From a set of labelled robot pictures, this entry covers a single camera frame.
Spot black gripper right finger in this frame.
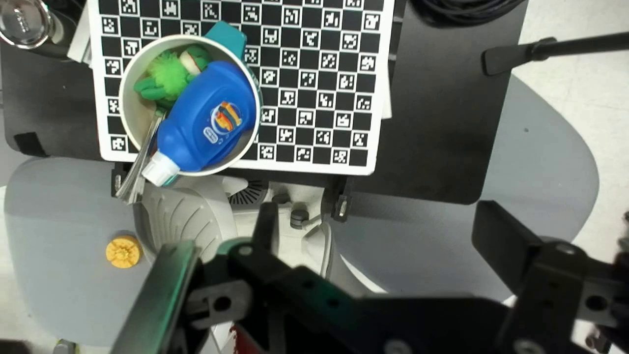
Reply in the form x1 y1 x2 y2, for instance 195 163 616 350
470 199 592 354

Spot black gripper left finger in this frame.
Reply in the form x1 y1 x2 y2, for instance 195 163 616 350
228 201 421 354

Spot black cart table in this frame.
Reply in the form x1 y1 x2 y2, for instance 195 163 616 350
0 0 529 207

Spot blue detergent bottle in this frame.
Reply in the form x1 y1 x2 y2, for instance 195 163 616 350
140 59 260 189

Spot yellow round disc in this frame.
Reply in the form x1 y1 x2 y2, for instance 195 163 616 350
105 234 144 271

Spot black white checkerboard calibration board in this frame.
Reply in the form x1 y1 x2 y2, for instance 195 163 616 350
87 0 397 177

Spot grey metal utensil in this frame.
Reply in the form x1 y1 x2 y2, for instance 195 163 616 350
114 116 166 205

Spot black tripod stand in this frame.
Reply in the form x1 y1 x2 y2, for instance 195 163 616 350
480 30 629 79

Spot white bowl teal rim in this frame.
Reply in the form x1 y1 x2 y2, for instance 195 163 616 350
118 18 264 177

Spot green bowl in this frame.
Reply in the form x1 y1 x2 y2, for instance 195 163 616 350
134 47 213 110

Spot clear round plastic lid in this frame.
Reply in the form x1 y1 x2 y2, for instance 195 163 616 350
0 0 65 53

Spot black coiled cables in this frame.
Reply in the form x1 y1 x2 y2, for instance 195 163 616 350
407 0 527 30

